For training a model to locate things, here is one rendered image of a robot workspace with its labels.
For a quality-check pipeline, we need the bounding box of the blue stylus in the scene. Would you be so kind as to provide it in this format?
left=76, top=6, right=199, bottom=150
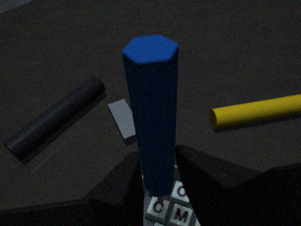
left=121, top=35, right=179, bottom=203

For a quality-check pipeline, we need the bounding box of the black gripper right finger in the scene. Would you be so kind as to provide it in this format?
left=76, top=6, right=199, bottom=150
left=175, top=145, right=301, bottom=226

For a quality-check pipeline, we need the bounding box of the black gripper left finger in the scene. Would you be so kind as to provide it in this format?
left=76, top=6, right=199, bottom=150
left=0, top=152, right=144, bottom=226

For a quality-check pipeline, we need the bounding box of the yellow cylinder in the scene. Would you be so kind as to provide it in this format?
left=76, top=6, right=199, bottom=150
left=210, top=94, right=301, bottom=129

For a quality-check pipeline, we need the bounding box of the grey letter keyboard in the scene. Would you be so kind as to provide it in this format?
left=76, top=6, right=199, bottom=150
left=142, top=165, right=200, bottom=226

